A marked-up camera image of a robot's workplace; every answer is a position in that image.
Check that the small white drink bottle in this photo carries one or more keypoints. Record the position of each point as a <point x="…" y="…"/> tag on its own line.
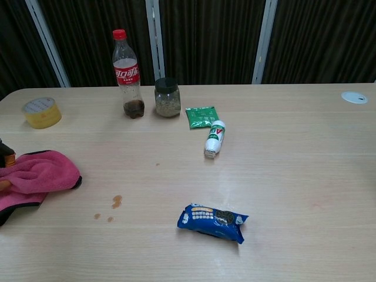
<point x="214" y="141"/>

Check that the cola bottle with red cap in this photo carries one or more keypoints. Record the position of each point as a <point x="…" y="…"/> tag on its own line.
<point x="127" y="73"/>

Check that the grey partition post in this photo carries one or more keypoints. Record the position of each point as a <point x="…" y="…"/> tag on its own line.
<point x="155" y="44"/>
<point x="264" y="44"/>
<point x="47" y="41"/>

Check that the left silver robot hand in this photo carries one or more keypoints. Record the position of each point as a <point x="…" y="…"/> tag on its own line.
<point x="8" y="154"/>

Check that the green sachet packet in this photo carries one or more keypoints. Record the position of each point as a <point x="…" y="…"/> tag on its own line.
<point x="199" y="117"/>

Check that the blue cookie packet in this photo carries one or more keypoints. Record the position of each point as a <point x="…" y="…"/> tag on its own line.
<point x="208" y="224"/>

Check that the glass jar with black lid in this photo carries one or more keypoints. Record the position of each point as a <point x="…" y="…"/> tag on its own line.
<point x="167" y="101"/>

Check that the pink cloth with black trim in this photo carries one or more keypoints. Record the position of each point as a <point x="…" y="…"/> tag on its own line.
<point x="44" y="173"/>

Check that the yellow tape roll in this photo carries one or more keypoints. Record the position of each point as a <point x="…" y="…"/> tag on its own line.
<point x="44" y="117"/>

